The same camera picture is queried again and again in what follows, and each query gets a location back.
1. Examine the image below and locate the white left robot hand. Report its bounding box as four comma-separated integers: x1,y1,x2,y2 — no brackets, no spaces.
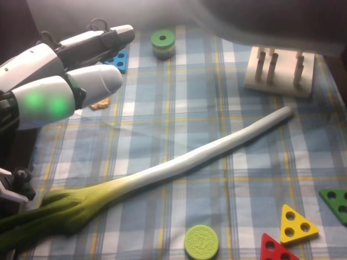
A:
0,24,136,94

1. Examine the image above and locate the green white leek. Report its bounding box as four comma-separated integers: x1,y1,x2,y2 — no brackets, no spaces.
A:
0,105,295,237

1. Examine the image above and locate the orange toy biscuit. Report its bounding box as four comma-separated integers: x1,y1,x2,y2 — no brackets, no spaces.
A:
90,97,112,111

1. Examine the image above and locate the blue triangle block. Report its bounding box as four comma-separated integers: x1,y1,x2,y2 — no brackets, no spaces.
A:
104,50,128,74

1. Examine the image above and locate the blue plaid cloth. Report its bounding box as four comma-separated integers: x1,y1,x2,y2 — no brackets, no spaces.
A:
20,24,347,260

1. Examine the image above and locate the green toy sandwich cookie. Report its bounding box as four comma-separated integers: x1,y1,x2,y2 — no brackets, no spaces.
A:
183,224,220,259

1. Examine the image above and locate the wooden peg board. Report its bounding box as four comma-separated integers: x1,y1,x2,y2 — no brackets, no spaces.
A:
243,45,316,99

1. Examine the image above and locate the red triangle block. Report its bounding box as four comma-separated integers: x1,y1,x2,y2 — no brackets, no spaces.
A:
260,232,300,260

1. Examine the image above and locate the yellow triangle block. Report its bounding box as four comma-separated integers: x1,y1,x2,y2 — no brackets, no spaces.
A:
280,204,320,246

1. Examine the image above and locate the green triangle block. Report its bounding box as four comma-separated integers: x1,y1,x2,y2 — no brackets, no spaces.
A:
318,188,347,228

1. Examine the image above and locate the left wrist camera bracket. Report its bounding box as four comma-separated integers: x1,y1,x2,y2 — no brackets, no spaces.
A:
0,167,37,204

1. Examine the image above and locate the green foam ring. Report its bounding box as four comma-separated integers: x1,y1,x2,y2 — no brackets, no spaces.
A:
150,29,176,49

